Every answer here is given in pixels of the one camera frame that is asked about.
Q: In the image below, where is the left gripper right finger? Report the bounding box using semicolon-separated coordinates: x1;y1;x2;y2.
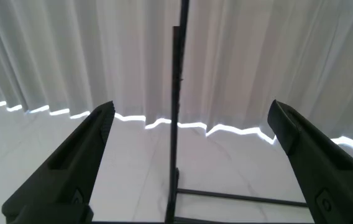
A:
267;99;353;223

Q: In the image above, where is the black clothes rack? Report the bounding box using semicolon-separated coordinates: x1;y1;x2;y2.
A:
165;0;316;224

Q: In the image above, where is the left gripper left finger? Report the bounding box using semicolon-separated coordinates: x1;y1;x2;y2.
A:
1;100;116;223

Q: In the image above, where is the white curtain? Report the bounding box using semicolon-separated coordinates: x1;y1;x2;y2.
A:
0;0;353;156

